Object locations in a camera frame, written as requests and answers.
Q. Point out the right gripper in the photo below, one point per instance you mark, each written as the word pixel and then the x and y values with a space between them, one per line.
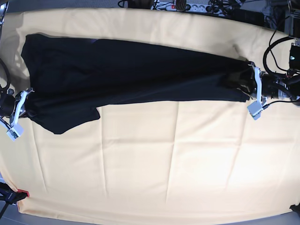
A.
pixel 8 104

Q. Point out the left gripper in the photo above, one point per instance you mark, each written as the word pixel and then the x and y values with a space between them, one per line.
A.
pixel 271 87

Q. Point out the black T-shirt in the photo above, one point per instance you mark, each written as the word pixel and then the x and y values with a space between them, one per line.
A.
pixel 72 77

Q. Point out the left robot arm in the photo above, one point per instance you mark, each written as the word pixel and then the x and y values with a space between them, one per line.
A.
pixel 291 77

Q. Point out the black power adapter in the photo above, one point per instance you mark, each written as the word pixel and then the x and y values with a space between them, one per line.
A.
pixel 246 16

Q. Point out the black red table clamp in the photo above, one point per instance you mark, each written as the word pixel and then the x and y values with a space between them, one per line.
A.
pixel 10 197

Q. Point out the yellow tablecloth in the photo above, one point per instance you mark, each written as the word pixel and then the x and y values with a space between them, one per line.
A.
pixel 162 163

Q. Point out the white power strip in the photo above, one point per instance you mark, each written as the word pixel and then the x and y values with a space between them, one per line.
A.
pixel 189 8

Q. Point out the black clamp at corner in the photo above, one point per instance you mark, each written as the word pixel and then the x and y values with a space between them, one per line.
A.
pixel 296 209

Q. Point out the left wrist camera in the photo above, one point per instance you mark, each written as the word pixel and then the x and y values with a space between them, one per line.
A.
pixel 255 109

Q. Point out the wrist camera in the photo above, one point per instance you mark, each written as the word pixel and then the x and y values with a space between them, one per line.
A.
pixel 255 109
pixel 15 132

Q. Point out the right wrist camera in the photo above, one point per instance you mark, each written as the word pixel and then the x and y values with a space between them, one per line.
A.
pixel 15 132

